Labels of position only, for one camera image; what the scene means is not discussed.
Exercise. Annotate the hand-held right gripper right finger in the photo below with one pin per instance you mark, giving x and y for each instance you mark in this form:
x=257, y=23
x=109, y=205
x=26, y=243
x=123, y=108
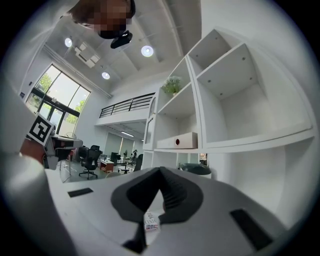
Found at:
x=182, y=197

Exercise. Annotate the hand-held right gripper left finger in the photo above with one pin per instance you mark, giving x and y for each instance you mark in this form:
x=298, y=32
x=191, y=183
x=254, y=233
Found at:
x=120, y=200

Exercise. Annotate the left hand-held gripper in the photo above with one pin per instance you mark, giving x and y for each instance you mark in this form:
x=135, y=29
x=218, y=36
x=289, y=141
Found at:
x=40, y=128

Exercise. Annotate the person's left forearm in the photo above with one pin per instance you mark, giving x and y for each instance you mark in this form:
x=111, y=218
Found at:
x=31, y=150

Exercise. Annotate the dark round bowl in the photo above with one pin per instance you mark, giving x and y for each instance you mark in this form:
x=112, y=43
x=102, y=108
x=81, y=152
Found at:
x=195, y=168

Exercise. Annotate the white office desk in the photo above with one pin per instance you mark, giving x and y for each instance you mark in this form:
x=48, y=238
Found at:
x=68, y=143

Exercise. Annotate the orange low cabinet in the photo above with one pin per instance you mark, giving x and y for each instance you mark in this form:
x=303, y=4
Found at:
x=107, y=166

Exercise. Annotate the large framed window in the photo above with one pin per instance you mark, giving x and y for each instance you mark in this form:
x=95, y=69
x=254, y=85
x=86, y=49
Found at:
x=60, y=95

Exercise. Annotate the grey office chair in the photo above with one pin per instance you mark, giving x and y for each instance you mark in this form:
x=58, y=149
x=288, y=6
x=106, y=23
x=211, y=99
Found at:
x=138, y=162

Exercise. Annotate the black office chair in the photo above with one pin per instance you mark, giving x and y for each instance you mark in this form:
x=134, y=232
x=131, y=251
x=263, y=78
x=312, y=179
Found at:
x=90, y=160

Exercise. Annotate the beige box with red hole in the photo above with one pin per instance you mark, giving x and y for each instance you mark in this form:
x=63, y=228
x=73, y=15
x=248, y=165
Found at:
x=170, y=143

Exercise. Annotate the long ceiling tube light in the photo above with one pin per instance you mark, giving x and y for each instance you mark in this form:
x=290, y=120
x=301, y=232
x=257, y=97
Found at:
x=127, y=133

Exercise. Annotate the person's white garment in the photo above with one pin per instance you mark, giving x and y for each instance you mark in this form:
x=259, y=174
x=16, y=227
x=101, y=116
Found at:
x=22, y=200

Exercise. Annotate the round ceiling light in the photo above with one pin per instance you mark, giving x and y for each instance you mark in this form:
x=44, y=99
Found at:
x=68, y=42
x=105, y=75
x=147, y=51

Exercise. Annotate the white ceiling air conditioner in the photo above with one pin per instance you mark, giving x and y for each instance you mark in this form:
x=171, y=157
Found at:
x=86, y=55

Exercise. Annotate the black mezzanine railing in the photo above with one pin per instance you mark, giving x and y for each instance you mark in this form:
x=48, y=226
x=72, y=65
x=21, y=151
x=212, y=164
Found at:
x=125, y=106

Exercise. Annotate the white shelf unit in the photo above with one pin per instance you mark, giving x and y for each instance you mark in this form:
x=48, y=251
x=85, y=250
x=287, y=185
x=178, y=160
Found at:
x=250, y=120

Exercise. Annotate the potted white flower plant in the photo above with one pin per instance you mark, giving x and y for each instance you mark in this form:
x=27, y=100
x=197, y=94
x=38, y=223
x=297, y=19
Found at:
x=172, y=85

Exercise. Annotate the person's head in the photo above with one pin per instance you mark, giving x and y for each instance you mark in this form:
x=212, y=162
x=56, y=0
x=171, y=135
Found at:
x=105, y=15

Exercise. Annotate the black head camera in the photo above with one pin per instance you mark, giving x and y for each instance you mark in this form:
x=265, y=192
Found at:
x=121, y=40

